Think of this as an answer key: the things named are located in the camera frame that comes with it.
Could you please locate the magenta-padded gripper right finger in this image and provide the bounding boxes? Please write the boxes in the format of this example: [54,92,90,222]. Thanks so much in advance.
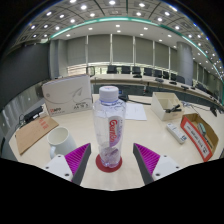
[132,142,183,186]

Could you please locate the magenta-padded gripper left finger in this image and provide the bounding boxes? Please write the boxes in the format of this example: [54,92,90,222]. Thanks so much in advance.
[42,142,92,186]

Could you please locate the clear plastic water bottle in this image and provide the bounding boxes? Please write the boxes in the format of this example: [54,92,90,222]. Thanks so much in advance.
[92,85,127,169]

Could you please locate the flat round red coaster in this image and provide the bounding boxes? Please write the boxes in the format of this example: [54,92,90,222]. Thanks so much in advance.
[95,153,123,173]

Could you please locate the white ceramic mug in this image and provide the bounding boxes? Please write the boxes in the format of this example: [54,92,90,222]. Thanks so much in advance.
[46,126,78,160]

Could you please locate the white remote control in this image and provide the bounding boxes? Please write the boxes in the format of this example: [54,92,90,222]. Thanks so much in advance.
[165,122,188,145]

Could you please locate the white paper sheet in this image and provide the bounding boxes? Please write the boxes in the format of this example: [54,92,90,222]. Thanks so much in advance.
[124,102,148,122]

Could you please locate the brown kraft paper envelope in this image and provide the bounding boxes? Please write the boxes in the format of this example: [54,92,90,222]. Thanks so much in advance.
[14,115,60,156]

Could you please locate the open brown box, red label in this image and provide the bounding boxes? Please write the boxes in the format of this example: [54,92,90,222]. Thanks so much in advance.
[180,112,220,163]

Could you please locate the small open white box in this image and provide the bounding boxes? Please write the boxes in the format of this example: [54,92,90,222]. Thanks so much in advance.
[150,91,185,122]

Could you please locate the black marker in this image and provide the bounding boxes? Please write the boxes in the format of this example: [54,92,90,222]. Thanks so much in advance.
[164,104,183,114]

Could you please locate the small teal case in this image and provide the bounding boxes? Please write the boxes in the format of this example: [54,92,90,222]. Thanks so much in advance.
[197,122,208,137]

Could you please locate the black power strip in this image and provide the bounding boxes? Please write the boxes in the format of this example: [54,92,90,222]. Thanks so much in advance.
[23,105,44,124]

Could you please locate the large white cardboard box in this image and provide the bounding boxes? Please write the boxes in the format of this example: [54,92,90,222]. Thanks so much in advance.
[41,74,94,117]

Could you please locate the long curved conference desk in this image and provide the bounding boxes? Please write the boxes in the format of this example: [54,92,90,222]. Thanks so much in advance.
[89,73,224,111]

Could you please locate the small black device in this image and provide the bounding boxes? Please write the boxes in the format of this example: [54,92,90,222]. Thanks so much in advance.
[209,105,218,118]

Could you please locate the round ceiling lights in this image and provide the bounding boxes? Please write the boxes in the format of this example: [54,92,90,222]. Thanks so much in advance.
[26,0,224,78]

